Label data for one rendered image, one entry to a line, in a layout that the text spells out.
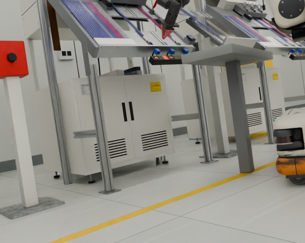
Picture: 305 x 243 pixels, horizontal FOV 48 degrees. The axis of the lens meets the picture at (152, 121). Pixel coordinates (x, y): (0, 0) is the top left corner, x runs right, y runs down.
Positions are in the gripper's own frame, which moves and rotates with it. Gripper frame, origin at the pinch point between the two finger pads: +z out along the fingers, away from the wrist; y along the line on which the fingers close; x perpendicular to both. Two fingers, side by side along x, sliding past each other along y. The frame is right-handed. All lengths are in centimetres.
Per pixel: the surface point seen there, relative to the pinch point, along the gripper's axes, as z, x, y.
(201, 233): 5, 102, 57
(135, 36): 8.7, -16.4, 5.2
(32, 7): 28, -86, 39
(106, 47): 7.1, -2.6, 32.6
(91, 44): 8.2, -7.2, 38.5
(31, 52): 60, -81, 37
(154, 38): 8.9, -14.9, -7.6
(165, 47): 7.7, -2.6, -7.2
